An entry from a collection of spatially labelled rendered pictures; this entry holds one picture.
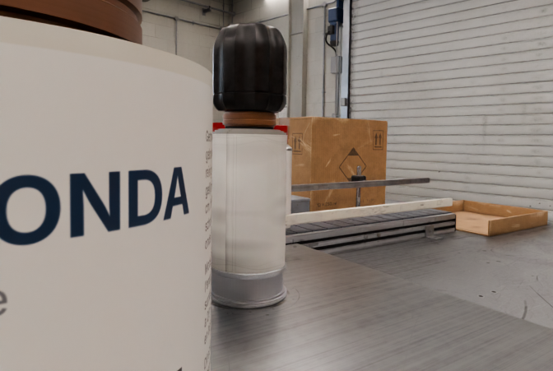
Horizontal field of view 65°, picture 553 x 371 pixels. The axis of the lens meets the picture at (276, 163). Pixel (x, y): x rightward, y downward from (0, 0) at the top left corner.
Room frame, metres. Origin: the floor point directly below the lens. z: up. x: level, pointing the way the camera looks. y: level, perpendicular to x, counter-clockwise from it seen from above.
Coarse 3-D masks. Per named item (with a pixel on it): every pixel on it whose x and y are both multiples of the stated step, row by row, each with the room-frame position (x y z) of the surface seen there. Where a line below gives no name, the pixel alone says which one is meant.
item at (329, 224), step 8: (368, 216) 1.01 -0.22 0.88; (376, 216) 1.01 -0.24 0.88; (384, 216) 1.02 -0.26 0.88; (392, 216) 1.02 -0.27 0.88; (400, 216) 1.02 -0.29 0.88; (408, 216) 1.02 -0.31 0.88; (416, 216) 1.03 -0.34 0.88; (304, 224) 0.91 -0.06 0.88; (312, 224) 0.91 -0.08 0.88; (320, 224) 0.91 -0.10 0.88; (328, 224) 0.91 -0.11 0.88; (336, 224) 0.91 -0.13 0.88; (344, 224) 0.91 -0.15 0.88; (352, 224) 0.92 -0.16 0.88; (360, 224) 0.92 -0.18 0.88; (368, 224) 0.93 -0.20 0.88; (288, 232) 0.82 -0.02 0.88; (296, 232) 0.83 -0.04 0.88; (304, 232) 0.83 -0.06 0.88
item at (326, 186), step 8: (296, 184) 0.92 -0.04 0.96; (304, 184) 0.92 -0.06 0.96; (312, 184) 0.93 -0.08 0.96; (320, 184) 0.95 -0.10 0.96; (328, 184) 0.96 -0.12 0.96; (336, 184) 0.97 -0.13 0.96; (344, 184) 0.99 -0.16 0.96; (352, 184) 1.00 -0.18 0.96; (360, 184) 1.02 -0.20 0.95; (368, 184) 1.03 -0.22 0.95; (376, 184) 1.05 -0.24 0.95; (384, 184) 1.06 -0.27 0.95; (392, 184) 1.08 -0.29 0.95; (400, 184) 1.10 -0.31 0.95
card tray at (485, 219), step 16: (432, 208) 1.33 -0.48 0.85; (448, 208) 1.38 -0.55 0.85; (464, 208) 1.42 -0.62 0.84; (480, 208) 1.37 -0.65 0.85; (496, 208) 1.33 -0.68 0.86; (512, 208) 1.29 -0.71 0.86; (528, 208) 1.25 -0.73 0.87; (464, 224) 1.18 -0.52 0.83; (480, 224) 1.19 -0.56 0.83; (496, 224) 1.06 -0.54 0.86; (512, 224) 1.10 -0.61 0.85; (528, 224) 1.15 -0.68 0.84; (544, 224) 1.20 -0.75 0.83
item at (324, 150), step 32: (288, 128) 1.22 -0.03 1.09; (320, 128) 1.15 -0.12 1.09; (352, 128) 1.22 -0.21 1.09; (384, 128) 1.30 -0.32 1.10; (320, 160) 1.15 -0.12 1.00; (352, 160) 1.23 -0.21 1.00; (384, 160) 1.31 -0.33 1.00; (320, 192) 1.16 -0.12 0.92; (352, 192) 1.23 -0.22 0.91; (384, 192) 1.31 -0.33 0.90
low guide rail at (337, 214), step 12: (384, 204) 0.98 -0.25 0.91; (396, 204) 0.98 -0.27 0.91; (408, 204) 1.01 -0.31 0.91; (420, 204) 1.03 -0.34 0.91; (432, 204) 1.06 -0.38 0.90; (444, 204) 1.09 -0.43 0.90; (288, 216) 0.81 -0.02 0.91; (300, 216) 0.83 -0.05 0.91; (312, 216) 0.84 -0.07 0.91; (324, 216) 0.86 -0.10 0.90; (336, 216) 0.88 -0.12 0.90; (348, 216) 0.90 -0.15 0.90; (360, 216) 0.92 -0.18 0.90
